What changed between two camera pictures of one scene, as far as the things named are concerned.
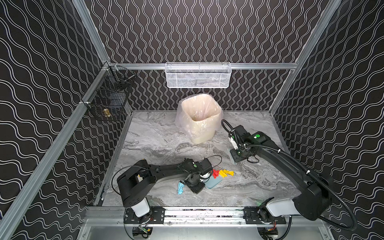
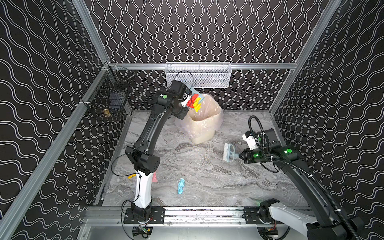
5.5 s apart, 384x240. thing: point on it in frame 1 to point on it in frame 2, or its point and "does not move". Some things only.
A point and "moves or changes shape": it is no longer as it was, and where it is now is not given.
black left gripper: [193, 185] to [186, 98]
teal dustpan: [213, 182] to [192, 91]
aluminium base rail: [115, 216] does not move
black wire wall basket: [109, 95] does not move
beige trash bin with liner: [199, 116] does not move
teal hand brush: [234, 162] moves or changes shape
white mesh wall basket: [198, 75] does not move
